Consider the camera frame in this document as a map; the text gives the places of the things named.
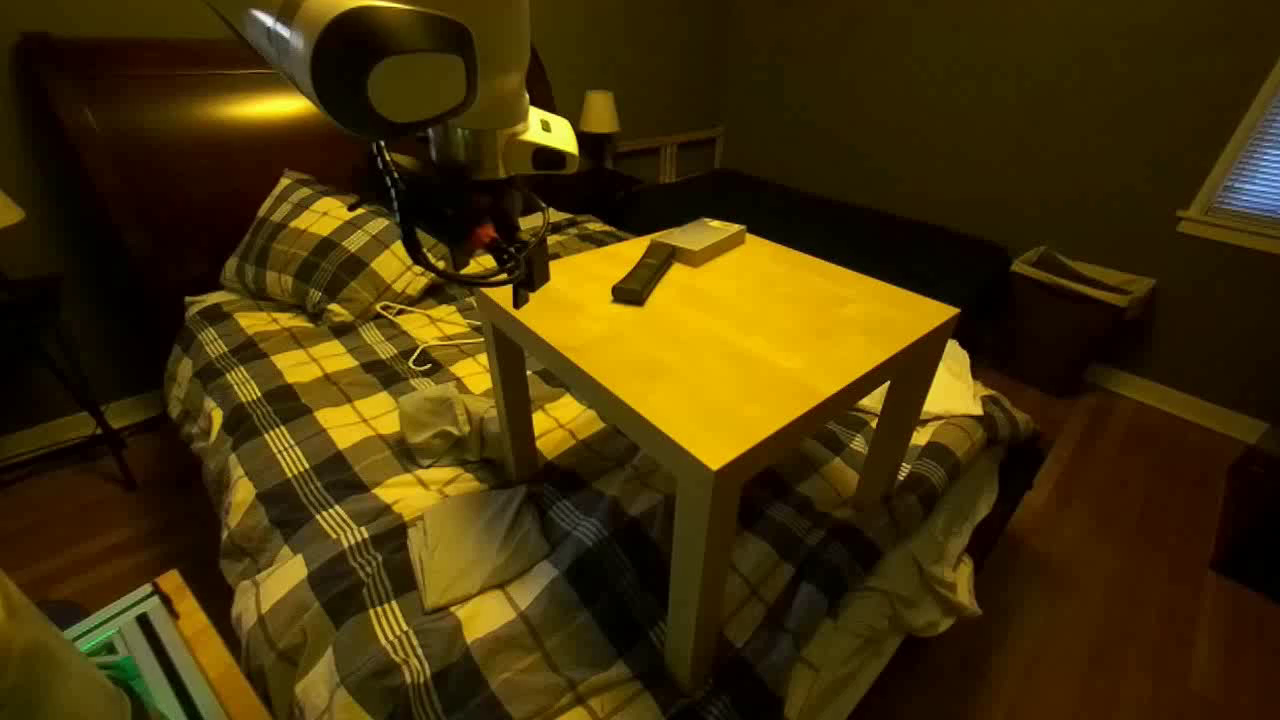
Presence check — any plaid bed comforter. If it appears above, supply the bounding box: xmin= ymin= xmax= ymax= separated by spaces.
xmin=162 ymin=202 xmax=1043 ymax=720

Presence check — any white bed sheet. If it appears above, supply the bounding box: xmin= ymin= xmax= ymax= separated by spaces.
xmin=781 ymin=339 xmax=1022 ymax=720

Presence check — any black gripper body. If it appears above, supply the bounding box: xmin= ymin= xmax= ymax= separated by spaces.
xmin=392 ymin=163 xmax=556 ymax=291

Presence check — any black remote control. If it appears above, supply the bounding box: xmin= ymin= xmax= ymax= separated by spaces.
xmin=607 ymin=235 xmax=683 ymax=309

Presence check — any flat pale box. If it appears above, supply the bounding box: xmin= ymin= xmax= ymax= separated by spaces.
xmin=650 ymin=215 xmax=753 ymax=269

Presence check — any square brown wastebasket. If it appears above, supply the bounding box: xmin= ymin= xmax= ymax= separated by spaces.
xmin=1004 ymin=240 xmax=1159 ymax=401

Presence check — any window with white frame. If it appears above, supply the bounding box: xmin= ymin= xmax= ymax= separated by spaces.
xmin=1174 ymin=55 xmax=1280 ymax=260

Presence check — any black tripod stand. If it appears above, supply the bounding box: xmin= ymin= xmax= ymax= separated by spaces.
xmin=0 ymin=273 xmax=140 ymax=491

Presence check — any plaid pillow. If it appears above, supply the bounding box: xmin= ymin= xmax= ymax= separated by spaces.
xmin=217 ymin=168 xmax=448 ymax=319

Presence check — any dark wooden headboard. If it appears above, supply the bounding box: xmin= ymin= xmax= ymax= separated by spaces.
xmin=16 ymin=33 xmax=392 ymax=405

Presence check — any dark furniture block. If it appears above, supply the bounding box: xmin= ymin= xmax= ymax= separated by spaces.
xmin=1208 ymin=435 xmax=1280 ymax=607

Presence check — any small table lamp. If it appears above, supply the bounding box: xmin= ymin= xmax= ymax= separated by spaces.
xmin=575 ymin=86 xmax=626 ymax=172

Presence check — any long dark low cabinet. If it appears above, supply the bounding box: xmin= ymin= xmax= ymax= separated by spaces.
xmin=626 ymin=168 xmax=1018 ymax=351

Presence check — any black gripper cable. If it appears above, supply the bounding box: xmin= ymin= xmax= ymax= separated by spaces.
xmin=370 ymin=136 xmax=529 ymax=291

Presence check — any light wooden side table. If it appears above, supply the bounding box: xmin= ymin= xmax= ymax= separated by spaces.
xmin=474 ymin=215 xmax=965 ymax=694

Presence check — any stack of books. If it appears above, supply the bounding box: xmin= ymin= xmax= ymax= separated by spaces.
xmin=58 ymin=566 xmax=272 ymax=720

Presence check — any white shelf unit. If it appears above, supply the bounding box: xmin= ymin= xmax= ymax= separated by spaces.
xmin=613 ymin=122 xmax=732 ymax=186

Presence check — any beige rounded object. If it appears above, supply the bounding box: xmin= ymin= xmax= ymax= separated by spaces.
xmin=0 ymin=573 xmax=138 ymax=720

